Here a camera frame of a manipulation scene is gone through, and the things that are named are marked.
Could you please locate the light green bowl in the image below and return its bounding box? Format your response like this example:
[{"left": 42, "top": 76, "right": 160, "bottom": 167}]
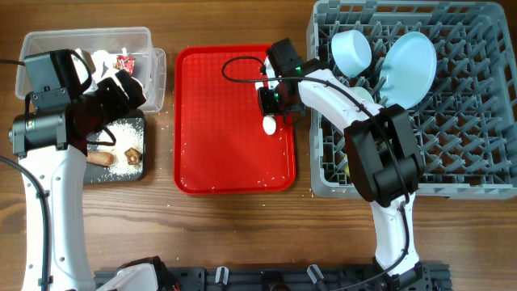
[{"left": 350, "top": 86, "right": 375, "bottom": 103}]

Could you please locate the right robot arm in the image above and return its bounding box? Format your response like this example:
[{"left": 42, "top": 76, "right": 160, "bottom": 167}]
[{"left": 258, "top": 39, "right": 424, "bottom": 278}]

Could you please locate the clear plastic waste bin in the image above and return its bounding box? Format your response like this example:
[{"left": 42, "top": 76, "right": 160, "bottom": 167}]
[{"left": 19, "top": 27, "right": 166, "bottom": 113}]

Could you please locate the grey dishwasher rack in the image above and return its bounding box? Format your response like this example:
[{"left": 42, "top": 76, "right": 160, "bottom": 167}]
[{"left": 306, "top": 1, "right": 516, "bottom": 200}]

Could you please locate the red serving tray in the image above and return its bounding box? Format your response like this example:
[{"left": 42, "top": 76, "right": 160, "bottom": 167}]
[{"left": 173, "top": 44, "right": 296, "bottom": 196}]

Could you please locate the yellow plastic cup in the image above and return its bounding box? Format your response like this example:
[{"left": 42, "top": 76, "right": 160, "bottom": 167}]
[{"left": 343, "top": 154, "right": 351, "bottom": 177}]

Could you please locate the black food waste tray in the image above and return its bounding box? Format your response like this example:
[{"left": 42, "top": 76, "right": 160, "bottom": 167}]
[{"left": 84, "top": 109, "right": 146, "bottom": 184}]

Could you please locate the small light blue plate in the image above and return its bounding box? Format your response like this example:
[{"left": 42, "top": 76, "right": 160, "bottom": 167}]
[{"left": 330, "top": 30, "right": 372, "bottom": 78}]

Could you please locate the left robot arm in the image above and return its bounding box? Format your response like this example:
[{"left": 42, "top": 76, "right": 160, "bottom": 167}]
[{"left": 9, "top": 49, "right": 146, "bottom": 290}]

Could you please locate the brown mushroom piece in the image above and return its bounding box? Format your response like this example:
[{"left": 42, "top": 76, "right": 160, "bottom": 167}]
[{"left": 124, "top": 148, "right": 142, "bottom": 165}]

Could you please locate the large light blue plate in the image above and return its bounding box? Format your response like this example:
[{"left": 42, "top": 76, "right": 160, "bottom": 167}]
[{"left": 379, "top": 32, "right": 437, "bottom": 109}]

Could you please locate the white napkin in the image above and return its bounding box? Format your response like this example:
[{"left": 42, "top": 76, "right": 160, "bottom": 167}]
[{"left": 91, "top": 50, "right": 144, "bottom": 89}]

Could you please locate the white plastic spoon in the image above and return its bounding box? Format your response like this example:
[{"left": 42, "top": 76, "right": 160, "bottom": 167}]
[{"left": 263, "top": 116, "right": 276, "bottom": 136}]

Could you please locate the white rice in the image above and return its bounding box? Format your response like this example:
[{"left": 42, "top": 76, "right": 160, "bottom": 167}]
[{"left": 89, "top": 117, "right": 145, "bottom": 181}]

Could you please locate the red snack wrapper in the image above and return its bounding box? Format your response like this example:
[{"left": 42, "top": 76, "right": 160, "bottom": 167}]
[{"left": 114, "top": 55, "right": 136, "bottom": 74}]

